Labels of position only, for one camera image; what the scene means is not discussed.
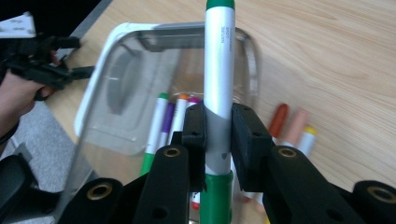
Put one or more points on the orange marker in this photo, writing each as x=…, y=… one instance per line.
x=179, y=118

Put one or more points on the dark green marker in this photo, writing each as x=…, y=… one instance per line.
x=219, y=62

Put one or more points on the transparent storage box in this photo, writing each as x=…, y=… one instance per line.
x=174, y=39

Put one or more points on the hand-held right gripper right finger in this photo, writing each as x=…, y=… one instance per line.
x=249, y=149

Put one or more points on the magenta marker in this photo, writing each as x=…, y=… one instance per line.
x=193, y=100

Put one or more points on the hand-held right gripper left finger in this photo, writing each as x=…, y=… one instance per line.
x=196, y=140

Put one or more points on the yellow marker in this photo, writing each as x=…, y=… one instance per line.
x=308, y=137

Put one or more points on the peach marker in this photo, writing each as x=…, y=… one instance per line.
x=295, y=126

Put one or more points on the white box lid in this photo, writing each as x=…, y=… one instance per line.
x=85, y=112

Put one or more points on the light green marker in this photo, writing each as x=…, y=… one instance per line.
x=154, y=130

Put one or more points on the reddish brown marker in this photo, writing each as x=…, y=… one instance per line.
x=278, y=119

